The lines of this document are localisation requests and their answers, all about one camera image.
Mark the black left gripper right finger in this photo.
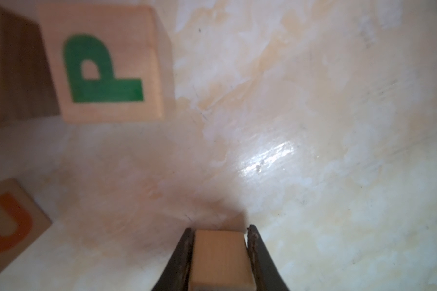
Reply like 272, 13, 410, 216
247, 224, 289, 291

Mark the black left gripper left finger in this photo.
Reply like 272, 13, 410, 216
152, 228, 195, 291

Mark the wooden block purple R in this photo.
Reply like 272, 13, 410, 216
188, 230, 257, 291

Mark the wooden block orange U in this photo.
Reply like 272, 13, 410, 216
0, 178, 52, 273

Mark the wooden block green P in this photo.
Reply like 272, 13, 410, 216
38, 2, 175, 123

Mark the wooden block pile under gripper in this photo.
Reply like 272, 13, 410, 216
0, 7, 60, 124

